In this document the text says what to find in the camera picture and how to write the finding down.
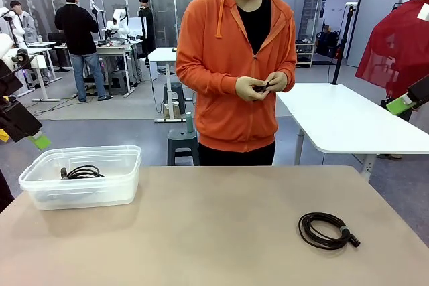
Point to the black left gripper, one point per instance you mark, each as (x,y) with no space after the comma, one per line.
(8,80)

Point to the person's left forearm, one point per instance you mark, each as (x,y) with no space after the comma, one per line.
(291,78)

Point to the person's right forearm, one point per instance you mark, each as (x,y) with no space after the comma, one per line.
(207,81)

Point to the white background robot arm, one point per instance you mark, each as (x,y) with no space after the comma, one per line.
(18,28)
(117,21)

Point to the person's left hand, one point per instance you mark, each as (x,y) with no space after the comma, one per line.
(277,82)

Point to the person's right hand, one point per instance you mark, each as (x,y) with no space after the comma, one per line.
(248,89)

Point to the yellow background object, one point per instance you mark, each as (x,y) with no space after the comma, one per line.
(2,138)

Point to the white side table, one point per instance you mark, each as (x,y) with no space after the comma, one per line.
(352,118)

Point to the red cape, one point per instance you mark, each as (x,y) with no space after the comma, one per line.
(395,48)

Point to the dark maroon bulky object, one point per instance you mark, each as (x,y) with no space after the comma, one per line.
(5,192)

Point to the white background desk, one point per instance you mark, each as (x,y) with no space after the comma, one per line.
(43,45)

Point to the black tripod pole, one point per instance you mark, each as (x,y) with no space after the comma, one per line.
(342,45)

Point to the black equipment bags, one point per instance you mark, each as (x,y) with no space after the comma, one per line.
(328,45)

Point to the person in grey hoodie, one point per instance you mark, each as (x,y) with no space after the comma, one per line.
(28,28)

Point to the white tag on cape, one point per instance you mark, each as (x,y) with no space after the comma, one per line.
(424,14)

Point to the clear plastic storage container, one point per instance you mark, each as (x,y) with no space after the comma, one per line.
(83,195)

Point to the grey plastic stool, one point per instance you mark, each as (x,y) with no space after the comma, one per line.
(118,81)
(176,95)

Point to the white shoe rack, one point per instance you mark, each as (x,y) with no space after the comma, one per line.
(305,55)

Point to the person in black jacket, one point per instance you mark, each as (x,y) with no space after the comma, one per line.
(75,28)

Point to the grey background workbench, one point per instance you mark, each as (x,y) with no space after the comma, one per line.
(114,48)

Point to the small cardboard box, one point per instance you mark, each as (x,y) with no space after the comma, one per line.
(167,110)

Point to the small white standing table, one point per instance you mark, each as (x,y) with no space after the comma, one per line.
(164,54)

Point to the person in dark top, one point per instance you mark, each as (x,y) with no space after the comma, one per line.
(149,24)

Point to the dark green plastic stool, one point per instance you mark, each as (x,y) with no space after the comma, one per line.
(182,145)

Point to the grey-green bottle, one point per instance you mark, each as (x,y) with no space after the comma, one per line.
(190,122)

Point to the person in orange hoodie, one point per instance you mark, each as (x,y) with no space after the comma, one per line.
(218,48)

